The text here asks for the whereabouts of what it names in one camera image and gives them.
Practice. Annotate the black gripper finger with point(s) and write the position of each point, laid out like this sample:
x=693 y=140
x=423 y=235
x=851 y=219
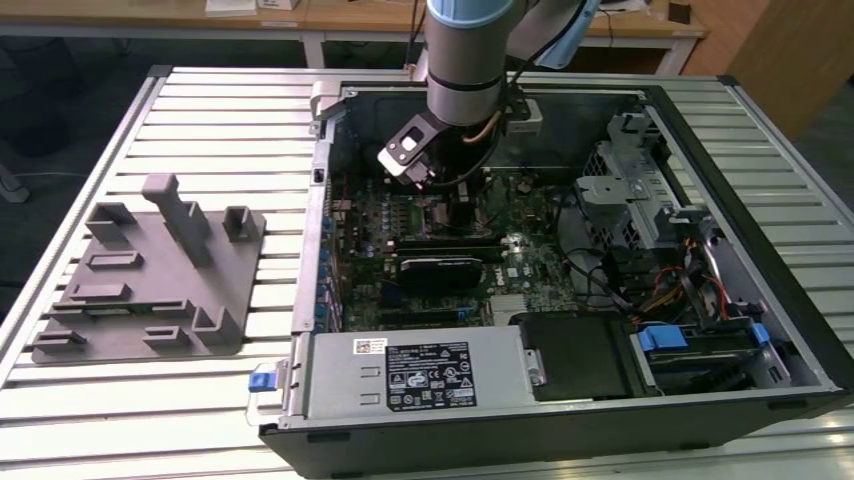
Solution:
x=464 y=210

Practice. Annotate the CPU socket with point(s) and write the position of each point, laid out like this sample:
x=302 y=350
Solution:
x=436 y=220

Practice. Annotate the coin cell battery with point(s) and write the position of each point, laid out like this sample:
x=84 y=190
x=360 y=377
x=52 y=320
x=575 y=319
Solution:
x=523 y=187

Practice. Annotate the black graphics card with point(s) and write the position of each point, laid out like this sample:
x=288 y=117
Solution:
x=440 y=275

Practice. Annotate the green motherboard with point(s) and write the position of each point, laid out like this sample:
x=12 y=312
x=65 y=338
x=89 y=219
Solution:
x=533 y=255

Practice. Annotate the silver chipset heatsink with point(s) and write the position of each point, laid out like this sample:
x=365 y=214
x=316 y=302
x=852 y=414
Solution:
x=508 y=307

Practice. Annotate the metal drive cage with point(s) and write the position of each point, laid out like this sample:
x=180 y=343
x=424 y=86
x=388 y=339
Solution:
x=603 y=187

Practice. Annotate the black plastic bay cover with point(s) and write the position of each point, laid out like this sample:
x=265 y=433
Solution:
x=573 y=357

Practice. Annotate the silver power supply unit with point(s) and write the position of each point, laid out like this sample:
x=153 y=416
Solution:
x=333 y=380

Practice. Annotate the hard disk in blue carrier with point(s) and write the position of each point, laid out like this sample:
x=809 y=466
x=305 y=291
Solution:
x=660 y=342

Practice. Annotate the white paper box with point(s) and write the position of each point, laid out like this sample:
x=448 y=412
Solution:
x=229 y=5
x=276 y=4

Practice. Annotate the small black box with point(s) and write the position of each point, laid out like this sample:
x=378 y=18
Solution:
x=680 y=12

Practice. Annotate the blue power supply latch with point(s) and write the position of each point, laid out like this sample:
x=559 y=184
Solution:
x=261 y=380

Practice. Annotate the black and silver PC case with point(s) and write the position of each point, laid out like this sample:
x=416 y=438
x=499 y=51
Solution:
x=533 y=445

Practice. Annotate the grey parts rack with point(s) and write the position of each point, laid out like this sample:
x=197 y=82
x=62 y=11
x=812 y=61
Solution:
x=166 y=300

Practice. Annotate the small blue clip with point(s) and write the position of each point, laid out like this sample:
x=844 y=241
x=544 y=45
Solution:
x=759 y=335

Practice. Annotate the wooden cabinet panel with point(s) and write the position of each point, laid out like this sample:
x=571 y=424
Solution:
x=787 y=65

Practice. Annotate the green RAM stick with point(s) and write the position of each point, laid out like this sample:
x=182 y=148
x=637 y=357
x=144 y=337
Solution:
x=116 y=311

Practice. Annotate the grey floor stand foot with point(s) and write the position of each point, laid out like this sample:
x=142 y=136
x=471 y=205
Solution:
x=12 y=190

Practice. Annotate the silver wrist camera black mount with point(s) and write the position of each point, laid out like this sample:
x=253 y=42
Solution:
x=406 y=145

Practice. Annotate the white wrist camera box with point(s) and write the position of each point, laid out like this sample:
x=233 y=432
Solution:
x=527 y=122

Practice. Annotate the wooden desk white frame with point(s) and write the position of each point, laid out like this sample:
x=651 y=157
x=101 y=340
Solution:
x=166 y=17

